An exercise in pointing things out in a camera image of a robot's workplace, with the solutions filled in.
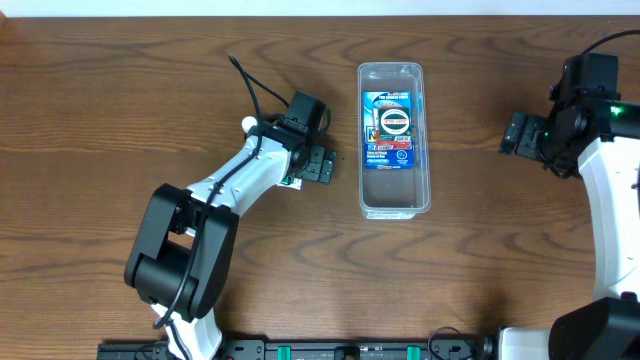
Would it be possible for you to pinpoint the white green medicine box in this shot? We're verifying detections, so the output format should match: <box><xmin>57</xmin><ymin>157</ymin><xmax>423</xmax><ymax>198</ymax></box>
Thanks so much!
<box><xmin>277</xmin><ymin>176</ymin><xmax>303</xmax><ymax>191</ymax></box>

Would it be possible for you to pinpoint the blue Kool Fever box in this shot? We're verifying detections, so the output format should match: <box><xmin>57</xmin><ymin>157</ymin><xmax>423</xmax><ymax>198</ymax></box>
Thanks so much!
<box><xmin>361</xmin><ymin>91</ymin><xmax>416</xmax><ymax>170</ymax></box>

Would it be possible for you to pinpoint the red medicine box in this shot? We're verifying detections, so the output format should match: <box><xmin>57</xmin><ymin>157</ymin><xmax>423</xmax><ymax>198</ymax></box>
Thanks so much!
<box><xmin>373</xmin><ymin>104</ymin><xmax>413</xmax><ymax>151</ymax></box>

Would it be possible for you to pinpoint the dark green round-label box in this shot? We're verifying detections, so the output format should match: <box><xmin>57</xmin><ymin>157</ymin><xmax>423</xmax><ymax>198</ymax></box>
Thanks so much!
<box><xmin>377</xmin><ymin>107</ymin><xmax>412</xmax><ymax>142</ymax></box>

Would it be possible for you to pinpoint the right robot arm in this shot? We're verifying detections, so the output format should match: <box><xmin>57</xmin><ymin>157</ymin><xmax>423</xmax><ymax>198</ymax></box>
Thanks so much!
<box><xmin>494</xmin><ymin>98</ymin><xmax>639</xmax><ymax>359</ymax></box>

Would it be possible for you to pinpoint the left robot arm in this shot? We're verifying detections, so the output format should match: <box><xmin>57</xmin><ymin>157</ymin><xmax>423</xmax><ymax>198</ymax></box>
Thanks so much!
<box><xmin>124</xmin><ymin>117</ymin><xmax>336</xmax><ymax>359</ymax></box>

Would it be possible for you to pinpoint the clear plastic container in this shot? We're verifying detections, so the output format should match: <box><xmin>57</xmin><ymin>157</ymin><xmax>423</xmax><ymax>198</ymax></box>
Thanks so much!
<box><xmin>358</xmin><ymin>62</ymin><xmax>431</xmax><ymax>220</ymax></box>

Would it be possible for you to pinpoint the dark bottle white cap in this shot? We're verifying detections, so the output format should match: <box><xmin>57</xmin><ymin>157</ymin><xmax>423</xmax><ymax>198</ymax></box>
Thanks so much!
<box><xmin>241</xmin><ymin>116</ymin><xmax>260</xmax><ymax>136</ymax></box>

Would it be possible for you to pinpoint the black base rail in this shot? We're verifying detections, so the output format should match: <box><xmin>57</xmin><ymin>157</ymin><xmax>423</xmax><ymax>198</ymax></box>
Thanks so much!
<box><xmin>97</xmin><ymin>335</ymin><xmax>501</xmax><ymax>360</ymax></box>

